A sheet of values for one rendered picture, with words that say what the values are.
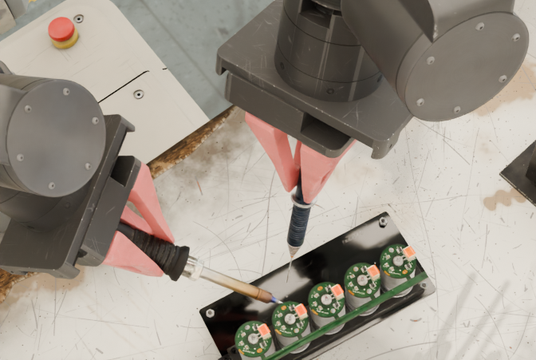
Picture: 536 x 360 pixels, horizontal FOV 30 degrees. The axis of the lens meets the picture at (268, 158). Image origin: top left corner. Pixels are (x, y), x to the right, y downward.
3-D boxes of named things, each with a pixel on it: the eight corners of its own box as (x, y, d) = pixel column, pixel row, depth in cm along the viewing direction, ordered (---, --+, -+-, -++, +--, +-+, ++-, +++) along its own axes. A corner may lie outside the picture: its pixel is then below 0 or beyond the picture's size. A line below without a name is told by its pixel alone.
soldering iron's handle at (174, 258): (184, 251, 68) (6, 181, 66) (194, 243, 66) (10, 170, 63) (173, 285, 67) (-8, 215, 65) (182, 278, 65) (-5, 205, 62)
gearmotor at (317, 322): (305, 314, 73) (301, 292, 68) (335, 298, 73) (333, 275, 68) (321, 343, 72) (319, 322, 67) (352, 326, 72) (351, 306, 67)
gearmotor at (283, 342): (271, 332, 72) (265, 311, 68) (301, 316, 72) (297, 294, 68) (287, 361, 71) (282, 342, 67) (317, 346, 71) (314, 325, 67)
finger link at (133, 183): (215, 212, 66) (122, 143, 59) (180, 314, 63) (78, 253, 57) (143, 211, 70) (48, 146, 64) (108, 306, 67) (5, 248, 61)
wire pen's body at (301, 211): (313, 238, 63) (340, 114, 55) (299, 254, 62) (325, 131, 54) (291, 226, 63) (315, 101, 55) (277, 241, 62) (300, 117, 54)
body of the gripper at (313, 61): (377, 171, 49) (409, 57, 44) (210, 79, 52) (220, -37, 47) (435, 100, 53) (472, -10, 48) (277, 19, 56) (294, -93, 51)
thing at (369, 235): (243, 399, 71) (242, 396, 70) (199, 314, 74) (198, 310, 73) (435, 294, 74) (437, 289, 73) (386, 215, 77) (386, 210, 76)
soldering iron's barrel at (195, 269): (269, 290, 69) (184, 257, 67) (277, 286, 67) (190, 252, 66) (263, 310, 68) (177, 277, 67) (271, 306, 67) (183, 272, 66)
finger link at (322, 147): (313, 251, 56) (340, 133, 49) (210, 190, 58) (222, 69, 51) (372, 180, 60) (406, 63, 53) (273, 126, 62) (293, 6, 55)
